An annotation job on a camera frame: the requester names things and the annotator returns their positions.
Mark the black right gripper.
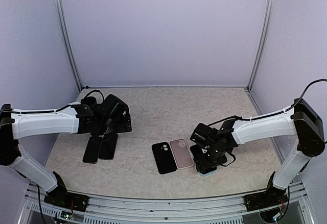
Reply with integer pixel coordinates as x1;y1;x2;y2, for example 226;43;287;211
194;143;227;172

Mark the light blue phone case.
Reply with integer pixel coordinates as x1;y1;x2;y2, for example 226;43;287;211
199;168;217;177

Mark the purple edged dark phone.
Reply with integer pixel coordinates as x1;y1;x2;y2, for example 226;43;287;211
98;133;118;160

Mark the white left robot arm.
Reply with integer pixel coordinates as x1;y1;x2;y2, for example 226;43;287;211
1;94;132;206

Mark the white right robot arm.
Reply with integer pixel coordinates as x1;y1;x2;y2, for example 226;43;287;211
190;98;326;206

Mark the pink phone case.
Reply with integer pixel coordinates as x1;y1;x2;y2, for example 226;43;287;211
169;139;195;170

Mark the black phone case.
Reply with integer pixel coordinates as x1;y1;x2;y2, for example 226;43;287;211
151;142;177;175

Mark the black cup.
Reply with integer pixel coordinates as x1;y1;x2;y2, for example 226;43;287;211
81;96;98;108

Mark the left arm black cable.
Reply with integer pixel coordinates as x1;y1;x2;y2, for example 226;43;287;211
0;89;105;115

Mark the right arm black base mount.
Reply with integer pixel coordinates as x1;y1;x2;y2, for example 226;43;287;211
243;172;289;211

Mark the aluminium front rail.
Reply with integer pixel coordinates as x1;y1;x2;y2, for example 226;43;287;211
16;182;316;223

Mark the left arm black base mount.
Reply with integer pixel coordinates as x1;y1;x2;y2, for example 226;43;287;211
44;171;89;212

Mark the left aluminium frame post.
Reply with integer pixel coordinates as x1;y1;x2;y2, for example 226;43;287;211
54;0;83;92

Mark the aluminium frame post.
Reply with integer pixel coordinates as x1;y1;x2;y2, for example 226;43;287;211
54;0;83;92
246;0;275;93

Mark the right aluminium frame post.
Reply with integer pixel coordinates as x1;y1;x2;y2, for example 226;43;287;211
246;0;275;93

